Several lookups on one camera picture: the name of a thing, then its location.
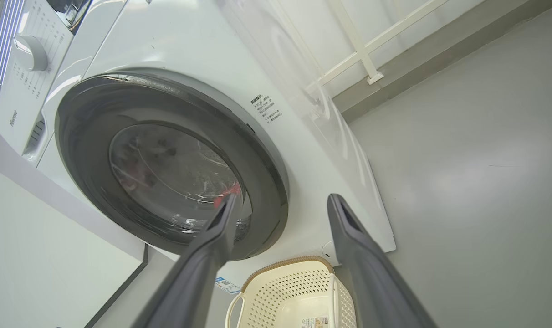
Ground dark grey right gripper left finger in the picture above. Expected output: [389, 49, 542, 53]
[131, 194, 239, 328]

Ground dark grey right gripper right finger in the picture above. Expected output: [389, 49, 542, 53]
[326, 194, 437, 328]

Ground red and white garment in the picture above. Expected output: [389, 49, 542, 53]
[214, 181, 243, 209]

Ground dark round washer door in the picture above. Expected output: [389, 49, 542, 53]
[54, 68, 289, 261]

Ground cream perforated laundry basket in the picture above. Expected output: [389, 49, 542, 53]
[225, 256, 358, 328]

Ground white front-load washing machine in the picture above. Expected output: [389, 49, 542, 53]
[0, 0, 397, 296]

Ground blue energy label sticker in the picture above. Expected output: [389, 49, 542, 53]
[215, 277, 241, 295]

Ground round white filter cover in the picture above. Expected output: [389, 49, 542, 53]
[322, 240, 340, 267]

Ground white panel with black edge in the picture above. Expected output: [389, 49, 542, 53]
[0, 87, 149, 328]

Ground white metal railing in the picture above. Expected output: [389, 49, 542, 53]
[306, 0, 450, 94]

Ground white round control knob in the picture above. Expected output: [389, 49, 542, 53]
[13, 36, 49, 72]

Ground white window blinds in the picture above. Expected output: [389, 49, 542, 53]
[0, 0, 26, 95]

